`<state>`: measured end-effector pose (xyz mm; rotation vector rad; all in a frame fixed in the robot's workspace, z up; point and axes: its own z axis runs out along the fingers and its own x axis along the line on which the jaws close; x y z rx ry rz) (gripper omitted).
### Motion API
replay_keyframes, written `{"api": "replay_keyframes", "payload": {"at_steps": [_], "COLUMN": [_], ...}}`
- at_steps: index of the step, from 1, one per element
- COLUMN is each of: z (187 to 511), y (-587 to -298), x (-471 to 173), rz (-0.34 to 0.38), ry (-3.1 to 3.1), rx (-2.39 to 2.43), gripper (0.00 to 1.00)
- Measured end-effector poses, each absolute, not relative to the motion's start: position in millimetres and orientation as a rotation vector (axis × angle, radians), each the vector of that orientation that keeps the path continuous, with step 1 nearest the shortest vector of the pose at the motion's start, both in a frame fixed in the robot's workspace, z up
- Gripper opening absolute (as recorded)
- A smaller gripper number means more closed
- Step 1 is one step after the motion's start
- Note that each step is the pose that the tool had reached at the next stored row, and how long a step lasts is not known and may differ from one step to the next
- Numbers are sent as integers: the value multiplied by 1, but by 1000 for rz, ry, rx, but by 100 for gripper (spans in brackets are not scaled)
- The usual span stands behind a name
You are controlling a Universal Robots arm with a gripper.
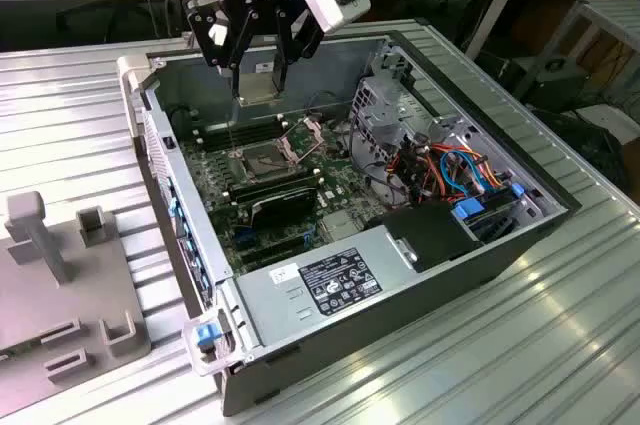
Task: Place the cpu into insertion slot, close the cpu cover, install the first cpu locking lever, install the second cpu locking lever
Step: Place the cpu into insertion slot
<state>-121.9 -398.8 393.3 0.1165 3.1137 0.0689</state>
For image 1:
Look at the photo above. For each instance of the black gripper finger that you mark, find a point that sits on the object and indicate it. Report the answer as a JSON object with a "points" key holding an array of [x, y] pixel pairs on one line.
{"points": [[207, 30], [287, 45]]}

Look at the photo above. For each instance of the silver CPU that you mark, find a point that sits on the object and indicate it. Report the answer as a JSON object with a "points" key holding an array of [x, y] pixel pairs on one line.
{"points": [[257, 87]]}

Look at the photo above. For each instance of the black RAM slot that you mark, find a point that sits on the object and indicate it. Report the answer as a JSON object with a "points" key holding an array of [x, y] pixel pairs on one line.
{"points": [[241, 133], [275, 188], [235, 124], [238, 128], [274, 183], [244, 138], [272, 179]]}

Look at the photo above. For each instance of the metal CPU socket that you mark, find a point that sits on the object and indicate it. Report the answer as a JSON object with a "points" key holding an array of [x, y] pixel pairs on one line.
{"points": [[260, 165]]}

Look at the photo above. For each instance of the black expansion slot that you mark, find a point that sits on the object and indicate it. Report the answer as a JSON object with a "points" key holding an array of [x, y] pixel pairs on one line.
{"points": [[275, 251]]}

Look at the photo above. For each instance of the white case label sticker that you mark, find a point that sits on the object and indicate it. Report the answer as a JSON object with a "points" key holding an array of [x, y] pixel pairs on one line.
{"points": [[265, 67]]}

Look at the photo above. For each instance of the green motherboard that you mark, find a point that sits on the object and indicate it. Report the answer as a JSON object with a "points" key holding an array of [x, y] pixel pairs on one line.
{"points": [[215, 185]]}

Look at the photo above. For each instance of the graphics card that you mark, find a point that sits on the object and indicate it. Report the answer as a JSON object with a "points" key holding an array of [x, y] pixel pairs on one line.
{"points": [[285, 205]]}

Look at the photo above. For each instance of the silver finned heat sink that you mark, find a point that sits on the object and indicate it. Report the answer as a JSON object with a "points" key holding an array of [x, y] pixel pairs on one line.
{"points": [[340, 226]]}

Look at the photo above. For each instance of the black plastic shroud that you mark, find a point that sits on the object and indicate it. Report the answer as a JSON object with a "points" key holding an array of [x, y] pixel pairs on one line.
{"points": [[425, 235]]}

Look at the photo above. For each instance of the hard disk in blue carrier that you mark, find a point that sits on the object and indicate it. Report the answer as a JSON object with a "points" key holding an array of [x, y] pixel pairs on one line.
{"points": [[470, 209]]}

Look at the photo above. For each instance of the grey power supply unit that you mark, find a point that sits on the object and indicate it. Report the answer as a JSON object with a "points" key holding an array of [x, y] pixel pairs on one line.
{"points": [[280, 305]]}

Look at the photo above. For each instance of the black equipment box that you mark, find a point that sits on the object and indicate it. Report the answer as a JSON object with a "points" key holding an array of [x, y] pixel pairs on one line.
{"points": [[555, 85]]}

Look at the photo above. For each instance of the small blue plastic clip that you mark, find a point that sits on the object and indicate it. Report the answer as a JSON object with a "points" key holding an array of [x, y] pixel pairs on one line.
{"points": [[517, 190]]}

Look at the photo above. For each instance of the blue case latch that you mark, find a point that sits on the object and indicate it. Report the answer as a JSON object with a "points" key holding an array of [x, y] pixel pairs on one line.
{"points": [[207, 336]]}

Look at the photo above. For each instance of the grey parts rack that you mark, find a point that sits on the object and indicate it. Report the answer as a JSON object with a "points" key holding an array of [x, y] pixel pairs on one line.
{"points": [[50, 295]]}

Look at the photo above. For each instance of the open PC case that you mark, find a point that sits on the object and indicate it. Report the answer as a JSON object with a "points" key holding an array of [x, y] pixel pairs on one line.
{"points": [[400, 335]]}

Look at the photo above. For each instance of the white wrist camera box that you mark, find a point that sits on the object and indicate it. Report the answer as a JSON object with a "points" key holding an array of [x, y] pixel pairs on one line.
{"points": [[330, 5]]}

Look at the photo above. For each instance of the silver metal shelf frame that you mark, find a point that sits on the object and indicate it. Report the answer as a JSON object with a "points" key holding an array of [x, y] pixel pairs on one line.
{"points": [[607, 15]]}

